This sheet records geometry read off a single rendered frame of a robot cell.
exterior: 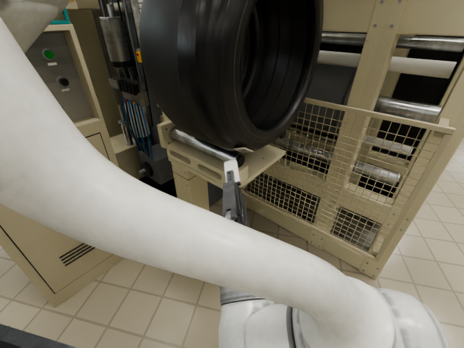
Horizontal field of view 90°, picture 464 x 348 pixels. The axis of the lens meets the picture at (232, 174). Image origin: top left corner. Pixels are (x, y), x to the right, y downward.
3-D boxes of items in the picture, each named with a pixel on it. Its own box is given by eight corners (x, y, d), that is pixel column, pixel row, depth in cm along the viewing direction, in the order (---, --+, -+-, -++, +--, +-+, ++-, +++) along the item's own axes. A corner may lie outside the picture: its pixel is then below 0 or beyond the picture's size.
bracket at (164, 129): (160, 146, 96) (156, 124, 90) (224, 119, 121) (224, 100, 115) (165, 149, 94) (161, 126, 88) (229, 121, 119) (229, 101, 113)
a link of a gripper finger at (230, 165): (227, 188, 52) (226, 187, 51) (224, 163, 56) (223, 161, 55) (239, 185, 51) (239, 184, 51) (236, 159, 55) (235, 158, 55)
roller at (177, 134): (170, 127, 93) (179, 128, 96) (168, 138, 94) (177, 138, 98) (239, 155, 74) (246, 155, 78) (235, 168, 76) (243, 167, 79)
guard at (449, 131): (235, 189, 161) (236, 84, 121) (237, 188, 162) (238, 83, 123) (378, 263, 113) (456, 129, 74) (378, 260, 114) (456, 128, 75)
